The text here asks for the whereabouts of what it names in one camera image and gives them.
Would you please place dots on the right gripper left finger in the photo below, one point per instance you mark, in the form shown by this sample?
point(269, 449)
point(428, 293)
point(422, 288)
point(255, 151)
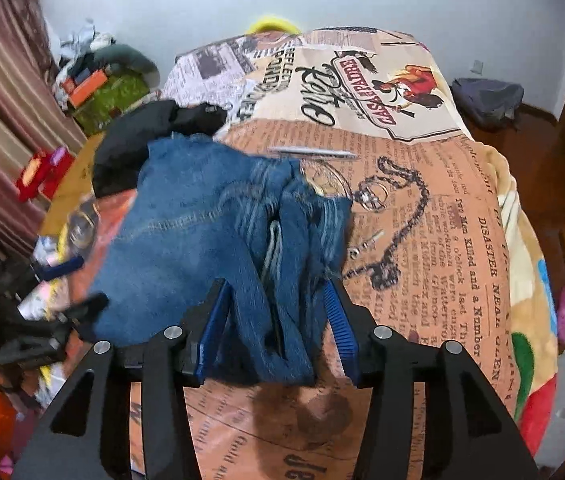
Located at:
point(204, 325)

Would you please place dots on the dark bag on floor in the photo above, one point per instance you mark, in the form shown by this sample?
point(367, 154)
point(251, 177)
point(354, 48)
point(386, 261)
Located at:
point(491, 104)

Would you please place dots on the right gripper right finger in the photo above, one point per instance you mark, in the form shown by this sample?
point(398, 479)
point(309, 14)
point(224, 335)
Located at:
point(352, 326)

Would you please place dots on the pile of white clothes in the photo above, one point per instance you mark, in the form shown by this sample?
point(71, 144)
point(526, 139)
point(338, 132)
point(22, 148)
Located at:
point(85, 40)

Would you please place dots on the green cloth covered stand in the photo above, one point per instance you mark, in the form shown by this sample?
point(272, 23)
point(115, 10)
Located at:
point(109, 101)

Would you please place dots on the black folded garment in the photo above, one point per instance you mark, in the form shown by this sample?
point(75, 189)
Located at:
point(124, 147)

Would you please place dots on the yellow curved pillow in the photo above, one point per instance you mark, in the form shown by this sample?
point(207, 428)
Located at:
point(272, 23)

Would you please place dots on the brown paw print mat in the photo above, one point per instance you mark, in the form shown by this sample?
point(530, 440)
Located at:
point(74, 187)

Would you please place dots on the orange box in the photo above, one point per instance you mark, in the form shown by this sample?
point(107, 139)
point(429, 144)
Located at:
point(87, 88)

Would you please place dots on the blue denim jeans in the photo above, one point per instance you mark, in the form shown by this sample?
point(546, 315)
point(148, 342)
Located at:
point(204, 212)

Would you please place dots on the red plush toy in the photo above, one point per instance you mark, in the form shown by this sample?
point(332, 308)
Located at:
point(43, 174)

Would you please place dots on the grey plush pillow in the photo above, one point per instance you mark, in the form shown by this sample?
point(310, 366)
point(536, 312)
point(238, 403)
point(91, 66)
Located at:
point(125, 56)

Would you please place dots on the newspaper print bed blanket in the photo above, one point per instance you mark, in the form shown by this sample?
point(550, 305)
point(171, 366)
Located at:
point(439, 248)

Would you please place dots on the striped red beige curtain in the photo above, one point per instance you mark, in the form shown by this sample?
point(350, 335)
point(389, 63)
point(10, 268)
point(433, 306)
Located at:
point(30, 118)

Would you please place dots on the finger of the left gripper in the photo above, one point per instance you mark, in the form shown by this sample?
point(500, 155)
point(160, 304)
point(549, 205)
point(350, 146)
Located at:
point(47, 273)
point(84, 312)

